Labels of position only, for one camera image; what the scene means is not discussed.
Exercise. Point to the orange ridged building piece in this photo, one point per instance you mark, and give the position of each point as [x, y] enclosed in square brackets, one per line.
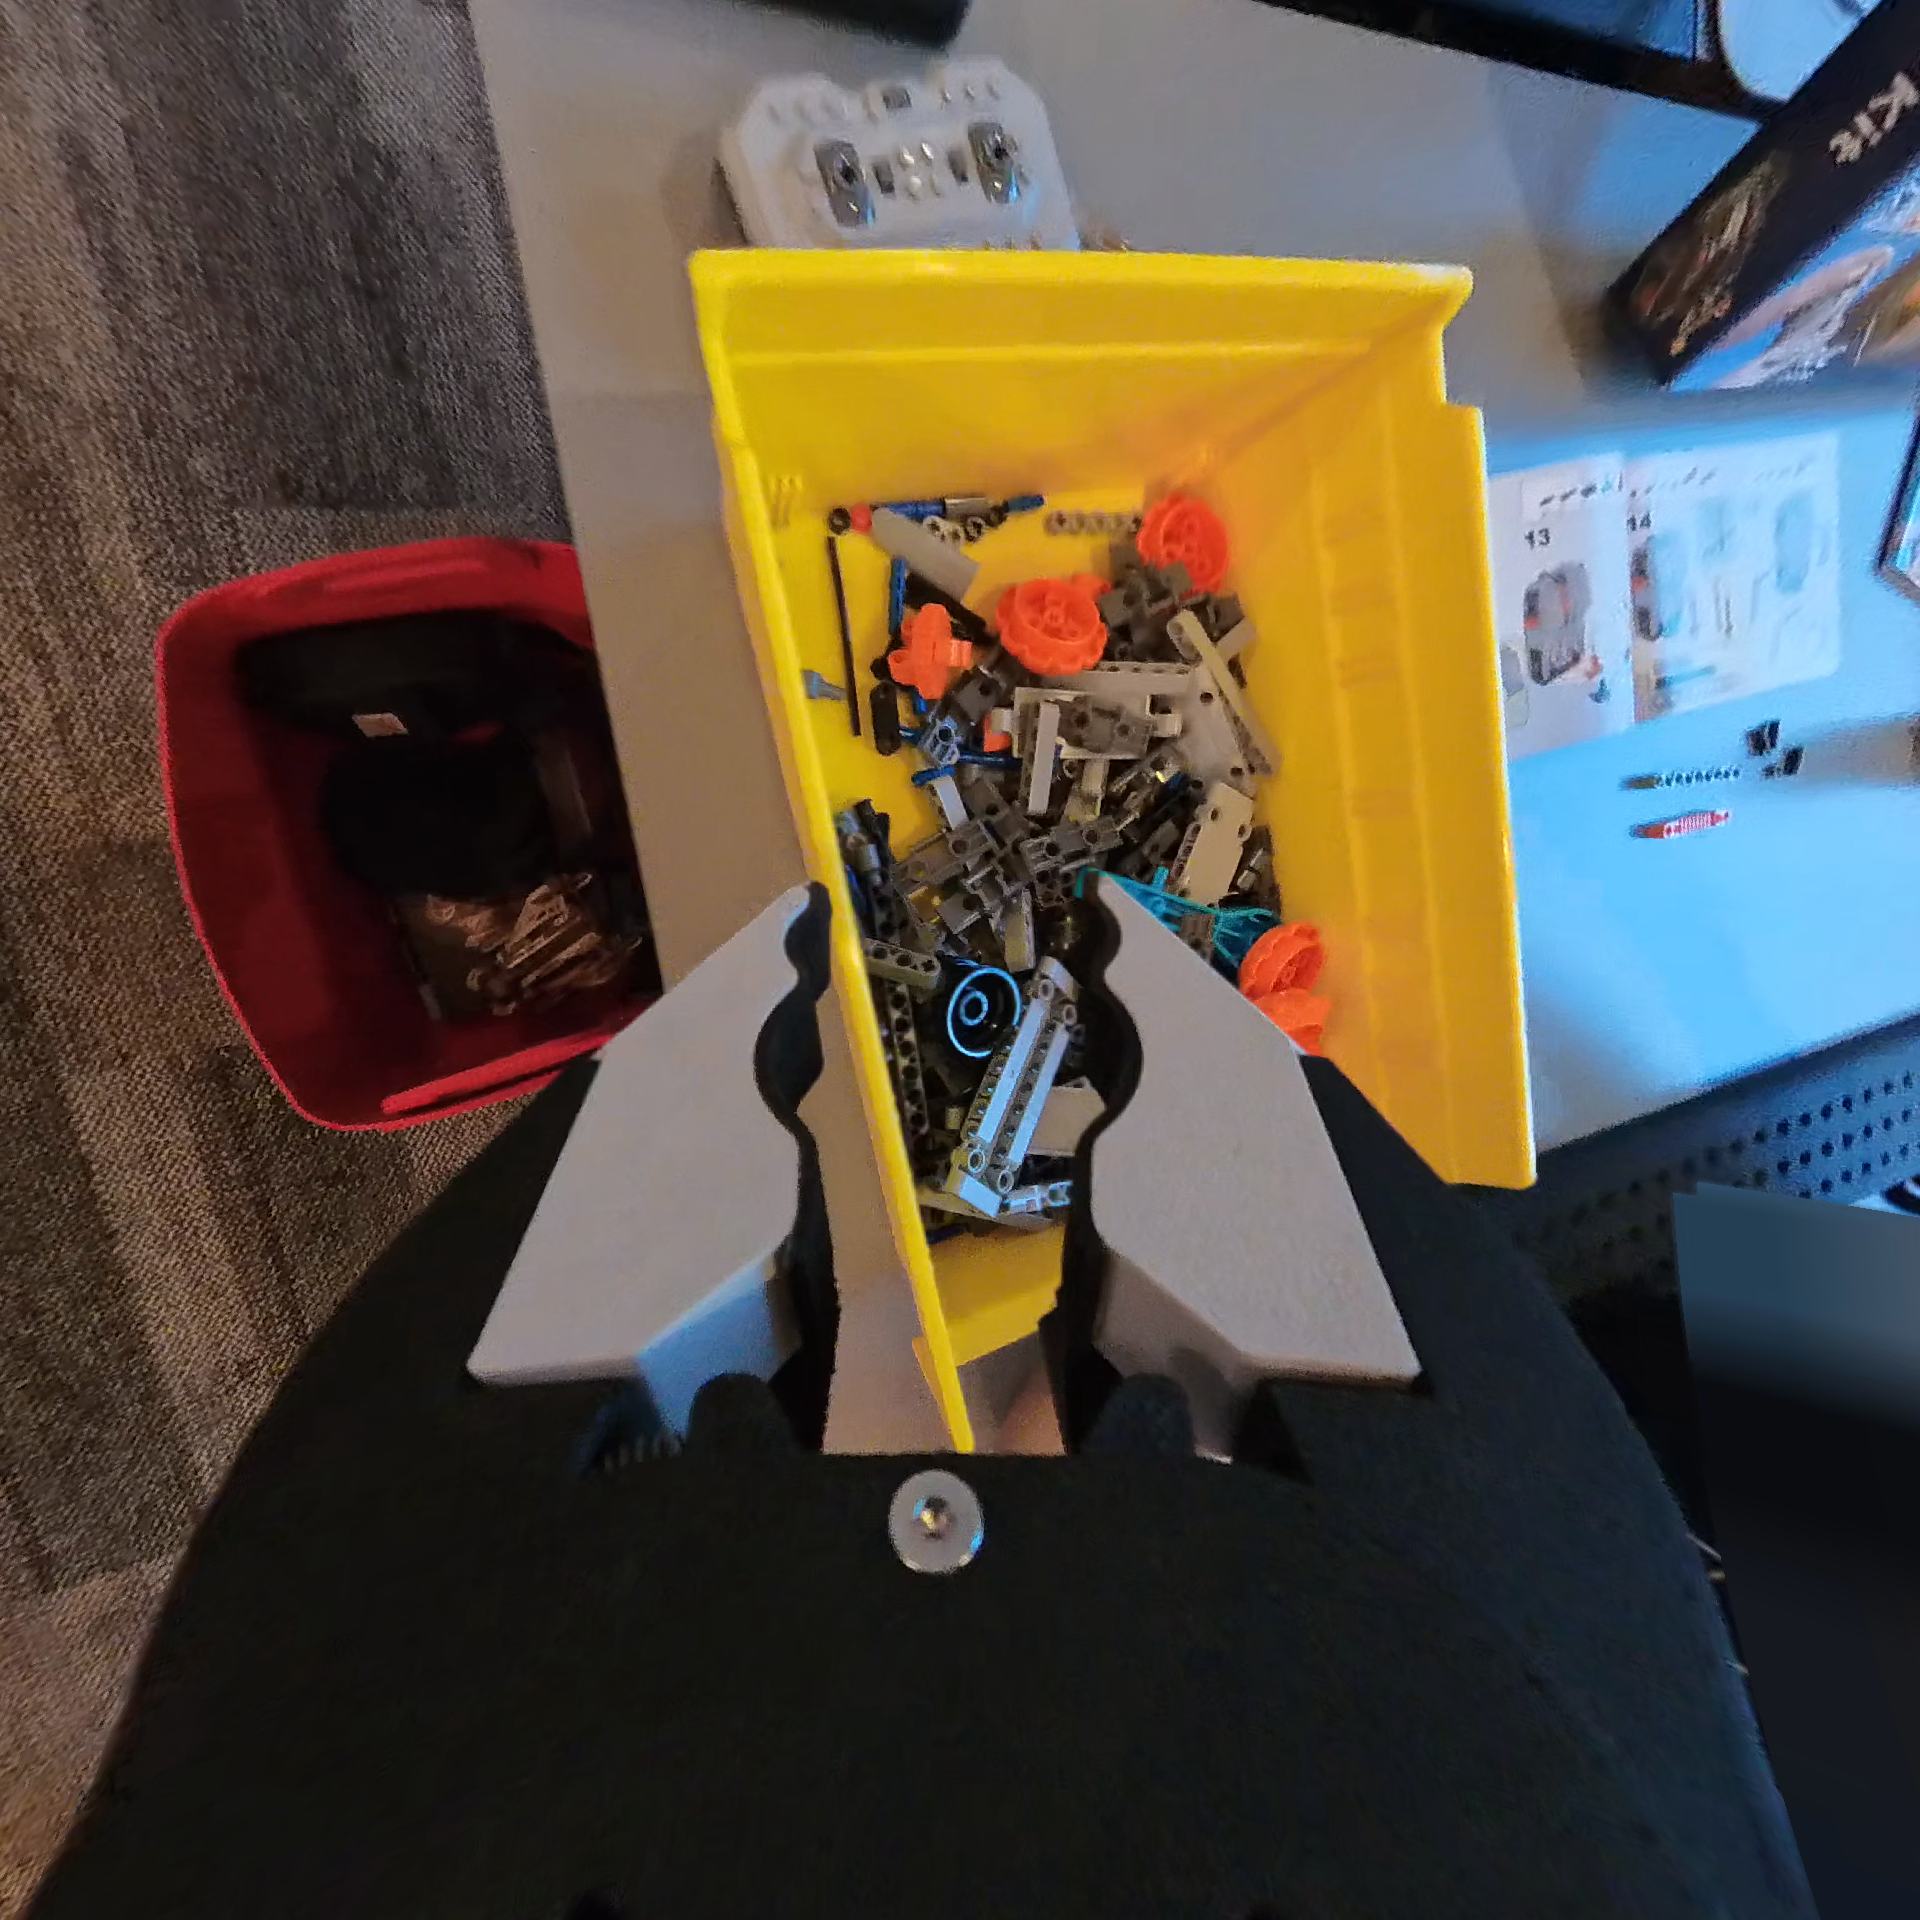
[1685, 818]

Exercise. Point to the red storage crate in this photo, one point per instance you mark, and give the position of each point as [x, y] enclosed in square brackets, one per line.
[332, 870]

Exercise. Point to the yellow plastic bin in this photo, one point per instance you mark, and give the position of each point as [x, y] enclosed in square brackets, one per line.
[1379, 602]

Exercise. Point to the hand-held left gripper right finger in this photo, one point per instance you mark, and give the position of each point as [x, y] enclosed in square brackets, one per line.
[1245, 1229]

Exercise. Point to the small dark connector piece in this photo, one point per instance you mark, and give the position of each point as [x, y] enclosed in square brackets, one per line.
[1776, 748]

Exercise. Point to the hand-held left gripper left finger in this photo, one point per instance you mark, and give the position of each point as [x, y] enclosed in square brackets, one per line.
[664, 1200]

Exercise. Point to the open instruction manual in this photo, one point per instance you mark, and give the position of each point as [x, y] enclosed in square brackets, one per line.
[1666, 588]

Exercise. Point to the white remote controller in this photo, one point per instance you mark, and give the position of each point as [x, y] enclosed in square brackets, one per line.
[901, 164]

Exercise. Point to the grey desk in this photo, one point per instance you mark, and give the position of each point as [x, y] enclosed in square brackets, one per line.
[1681, 963]

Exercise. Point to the blue robot kit box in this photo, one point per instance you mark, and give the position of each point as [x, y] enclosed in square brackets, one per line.
[1773, 240]

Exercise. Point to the grey perforated beam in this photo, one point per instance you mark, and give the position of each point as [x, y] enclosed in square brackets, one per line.
[1685, 783]

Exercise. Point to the pile of building block parts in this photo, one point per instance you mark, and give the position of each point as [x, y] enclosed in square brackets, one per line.
[1050, 783]

